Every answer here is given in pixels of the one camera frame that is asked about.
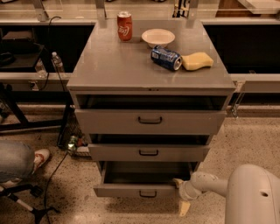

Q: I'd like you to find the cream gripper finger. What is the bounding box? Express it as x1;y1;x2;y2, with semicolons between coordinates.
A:
179;200;191;217

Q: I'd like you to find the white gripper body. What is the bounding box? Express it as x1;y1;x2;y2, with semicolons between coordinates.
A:
173;178;202;201

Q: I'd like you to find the grey bottom drawer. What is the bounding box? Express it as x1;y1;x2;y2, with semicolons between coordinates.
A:
94;161;200;198

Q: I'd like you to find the grey drawer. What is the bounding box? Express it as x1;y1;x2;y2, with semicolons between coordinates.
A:
88;135;210;162
94;161;200;198
75;94;226;135

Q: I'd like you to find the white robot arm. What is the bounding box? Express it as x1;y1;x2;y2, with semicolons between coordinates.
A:
173;164;280;224

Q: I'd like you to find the grey drawer cabinet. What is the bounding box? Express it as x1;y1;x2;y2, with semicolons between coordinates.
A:
66;18;236;176

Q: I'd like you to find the grey middle drawer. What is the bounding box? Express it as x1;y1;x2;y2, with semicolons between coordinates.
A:
88;135;210;162

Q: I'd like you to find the grey top drawer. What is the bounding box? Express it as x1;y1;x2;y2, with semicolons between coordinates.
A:
75;94;226;135

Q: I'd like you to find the green bottle on floor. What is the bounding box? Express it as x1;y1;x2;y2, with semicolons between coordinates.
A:
67;136;79;151

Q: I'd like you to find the blue soda can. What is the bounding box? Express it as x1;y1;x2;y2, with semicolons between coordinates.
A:
150;45;182;71

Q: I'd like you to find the yellow sponge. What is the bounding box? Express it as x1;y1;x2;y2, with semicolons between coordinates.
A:
182;52;214;71

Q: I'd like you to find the black office chair base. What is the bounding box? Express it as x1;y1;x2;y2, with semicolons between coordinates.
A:
0;184;59;224

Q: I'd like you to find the white red sneaker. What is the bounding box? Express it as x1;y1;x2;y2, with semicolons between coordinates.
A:
32;149;50;172

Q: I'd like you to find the white bowl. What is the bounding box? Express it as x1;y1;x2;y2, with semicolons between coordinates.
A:
142;29;175;48

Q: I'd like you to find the person leg in jeans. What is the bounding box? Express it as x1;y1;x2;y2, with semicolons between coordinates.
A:
0;140;35;183

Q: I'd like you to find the red soda can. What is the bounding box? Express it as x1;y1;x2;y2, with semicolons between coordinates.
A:
117;11;132;41

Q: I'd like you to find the clear water bottle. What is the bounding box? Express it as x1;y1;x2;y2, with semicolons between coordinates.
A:
52;52;65;74

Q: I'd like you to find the black side table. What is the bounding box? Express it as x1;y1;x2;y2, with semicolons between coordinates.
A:
0;29;74;132

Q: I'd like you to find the black floor cable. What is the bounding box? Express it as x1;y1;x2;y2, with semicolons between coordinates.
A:
43;151;69;224

